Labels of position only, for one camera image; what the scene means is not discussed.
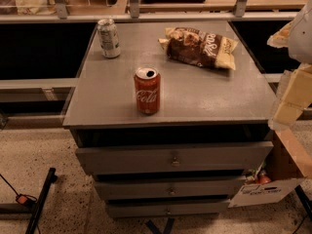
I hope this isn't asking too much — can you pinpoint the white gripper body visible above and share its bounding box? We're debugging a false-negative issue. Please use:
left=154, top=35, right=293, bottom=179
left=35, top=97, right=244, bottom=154
left=289, top=0, right=312, bottom=63

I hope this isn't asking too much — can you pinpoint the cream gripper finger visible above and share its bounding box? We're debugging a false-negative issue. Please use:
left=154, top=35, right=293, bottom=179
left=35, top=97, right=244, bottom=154
left=267, top=21, right=293, bottom=48
left=268, top=63, right=312, bottom=131

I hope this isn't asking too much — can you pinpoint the silver green 7up can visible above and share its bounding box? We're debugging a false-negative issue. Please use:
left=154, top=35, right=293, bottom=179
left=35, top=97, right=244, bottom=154
left=97, top=19, right=121, bottom=59

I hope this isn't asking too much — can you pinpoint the red coke can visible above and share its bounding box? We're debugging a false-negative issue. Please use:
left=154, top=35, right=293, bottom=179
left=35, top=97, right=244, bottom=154
left=134, top=67, right=161, bottom=115

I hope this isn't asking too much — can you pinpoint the open cardboard box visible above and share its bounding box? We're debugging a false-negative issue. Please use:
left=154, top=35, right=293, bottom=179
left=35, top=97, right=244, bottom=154
left=229, top=129, right=312, bottom=208

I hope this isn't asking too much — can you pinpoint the brown chip bag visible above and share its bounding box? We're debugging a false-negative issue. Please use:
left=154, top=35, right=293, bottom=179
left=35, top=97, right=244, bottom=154
left=158, top=27, right=238, bottom=70

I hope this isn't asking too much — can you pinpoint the grey top drawer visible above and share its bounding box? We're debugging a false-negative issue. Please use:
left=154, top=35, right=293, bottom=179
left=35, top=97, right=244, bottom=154
left=76, top=141, right=273, bottom=175

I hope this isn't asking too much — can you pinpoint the grey drawer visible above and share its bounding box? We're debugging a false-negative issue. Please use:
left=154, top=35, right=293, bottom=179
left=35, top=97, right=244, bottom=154
left=76, top=141, right=273, bottom=175
left=106, top=199, right=230, bottom=218
left=95, top=176, right=245, bottom=200

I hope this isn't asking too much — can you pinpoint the grey drawer cabinet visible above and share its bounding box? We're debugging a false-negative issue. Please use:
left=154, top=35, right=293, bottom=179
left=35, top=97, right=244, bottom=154
left=63, top=22, right=275, bottom=207

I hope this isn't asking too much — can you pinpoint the grey middle drawer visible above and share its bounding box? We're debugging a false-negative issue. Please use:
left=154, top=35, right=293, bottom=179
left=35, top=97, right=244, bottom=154
left=95, top=176, right=245, bottom=200

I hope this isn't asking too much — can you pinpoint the grey bottom drawer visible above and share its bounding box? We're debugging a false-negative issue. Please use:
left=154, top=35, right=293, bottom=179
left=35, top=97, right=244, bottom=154
left=106, top=199, right=230, bottom=218

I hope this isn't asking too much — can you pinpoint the black floor stand bar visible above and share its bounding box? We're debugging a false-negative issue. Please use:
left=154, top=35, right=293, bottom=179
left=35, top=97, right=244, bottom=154
left=25, top=168, right=58, bottom=234

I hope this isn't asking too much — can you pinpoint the metal railing frame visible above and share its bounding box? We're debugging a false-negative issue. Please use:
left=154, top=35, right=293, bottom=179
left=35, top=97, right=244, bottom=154
left=0, top=0, right=311, bottom=23

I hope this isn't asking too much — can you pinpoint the orange cable connector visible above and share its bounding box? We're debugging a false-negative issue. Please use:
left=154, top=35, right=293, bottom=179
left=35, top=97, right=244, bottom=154
left=16, top=194, right=37, bottom=208

